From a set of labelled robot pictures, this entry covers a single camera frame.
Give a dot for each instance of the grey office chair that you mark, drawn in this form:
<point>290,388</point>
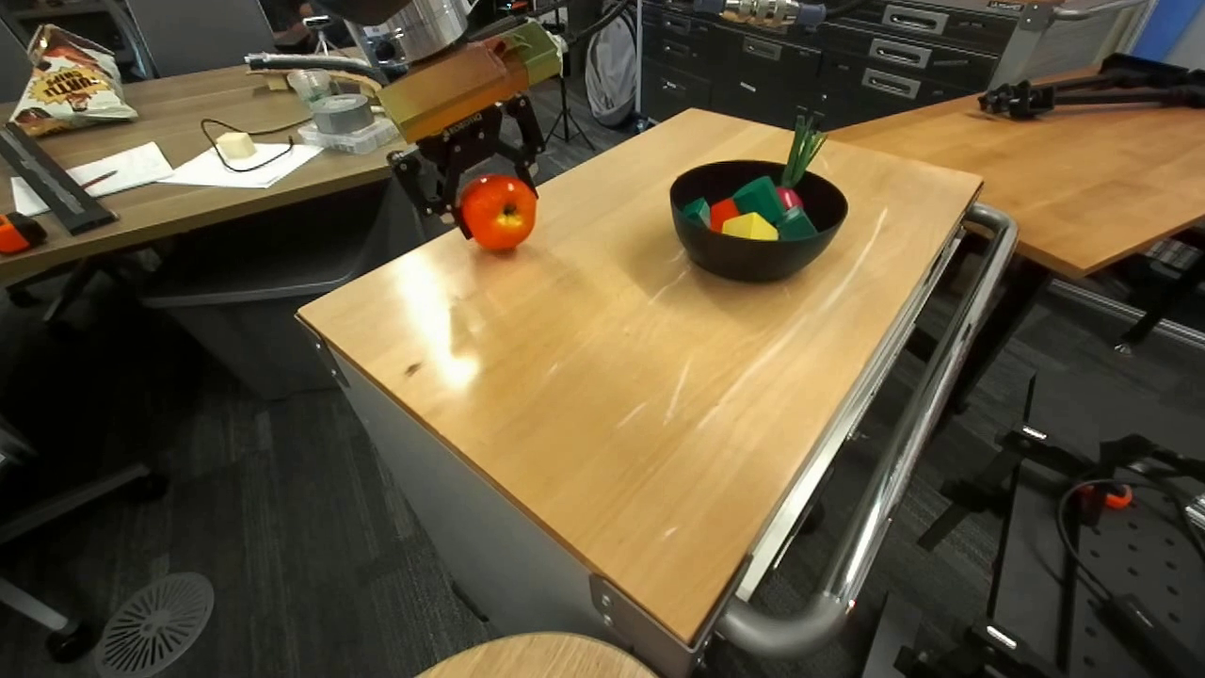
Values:
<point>202,31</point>

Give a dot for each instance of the round fan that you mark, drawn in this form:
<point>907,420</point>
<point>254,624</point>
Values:
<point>610,61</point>

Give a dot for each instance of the curved black white headband device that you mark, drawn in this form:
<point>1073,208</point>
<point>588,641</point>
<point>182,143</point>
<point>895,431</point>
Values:
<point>303,61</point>

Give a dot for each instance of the small white round charger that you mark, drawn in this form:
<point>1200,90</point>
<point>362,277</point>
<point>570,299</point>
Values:
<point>233,143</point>

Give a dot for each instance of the grey plastic bin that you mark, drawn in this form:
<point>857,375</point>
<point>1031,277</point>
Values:
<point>1068,41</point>

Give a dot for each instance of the snack bag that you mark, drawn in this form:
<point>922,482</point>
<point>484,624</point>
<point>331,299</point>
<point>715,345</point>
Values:
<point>69,90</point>

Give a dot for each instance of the round grey floor disc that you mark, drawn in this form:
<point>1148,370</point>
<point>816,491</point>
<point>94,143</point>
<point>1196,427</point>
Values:
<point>154,624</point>

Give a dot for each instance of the wooden office desk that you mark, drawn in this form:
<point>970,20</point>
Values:
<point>189,208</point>

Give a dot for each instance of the black folded tripod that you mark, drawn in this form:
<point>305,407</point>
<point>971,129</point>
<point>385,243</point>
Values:
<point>1028,100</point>

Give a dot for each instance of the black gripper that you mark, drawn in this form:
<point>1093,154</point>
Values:
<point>484,149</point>

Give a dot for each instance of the orange black bar clamp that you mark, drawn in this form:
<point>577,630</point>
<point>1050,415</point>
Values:
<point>1112,500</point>

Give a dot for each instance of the office chair base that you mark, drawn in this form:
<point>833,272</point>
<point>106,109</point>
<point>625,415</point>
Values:
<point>125,482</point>

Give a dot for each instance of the grey metal tool cart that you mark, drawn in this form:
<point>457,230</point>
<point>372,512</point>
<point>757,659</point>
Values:
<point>439,501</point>

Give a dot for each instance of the round wooden stool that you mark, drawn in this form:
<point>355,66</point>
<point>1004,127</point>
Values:
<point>538,659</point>

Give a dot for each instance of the wooden side table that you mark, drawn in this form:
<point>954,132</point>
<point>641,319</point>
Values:
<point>1103,174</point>

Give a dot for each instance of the large red orange cube block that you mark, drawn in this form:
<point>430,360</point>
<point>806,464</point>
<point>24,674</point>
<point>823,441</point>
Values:
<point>723,212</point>

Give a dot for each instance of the white paper sheet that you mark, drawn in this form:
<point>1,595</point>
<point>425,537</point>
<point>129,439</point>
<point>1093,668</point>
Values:
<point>116,169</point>
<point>249,169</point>

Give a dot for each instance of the small orange desk object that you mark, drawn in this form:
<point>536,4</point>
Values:
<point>11,238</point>

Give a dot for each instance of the red orange toy apple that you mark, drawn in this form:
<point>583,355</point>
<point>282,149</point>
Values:
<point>498,216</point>

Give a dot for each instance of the red toy beetroot green leaves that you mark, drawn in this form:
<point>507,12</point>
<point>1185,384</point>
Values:
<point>801,153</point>

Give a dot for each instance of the black tripod stand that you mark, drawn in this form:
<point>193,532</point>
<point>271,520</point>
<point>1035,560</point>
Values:
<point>570,117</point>

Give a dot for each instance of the yellow cube block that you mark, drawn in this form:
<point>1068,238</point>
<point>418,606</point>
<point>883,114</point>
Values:
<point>750,227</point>

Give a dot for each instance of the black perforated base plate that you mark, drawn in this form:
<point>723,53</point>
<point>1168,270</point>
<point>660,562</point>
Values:
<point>1129,566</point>

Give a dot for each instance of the black drawer tool cabinet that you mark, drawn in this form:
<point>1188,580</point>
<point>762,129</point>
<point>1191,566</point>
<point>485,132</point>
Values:
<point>905,78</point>

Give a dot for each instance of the black bowl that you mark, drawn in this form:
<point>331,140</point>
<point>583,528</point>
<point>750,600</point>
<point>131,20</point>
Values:
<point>755,266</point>

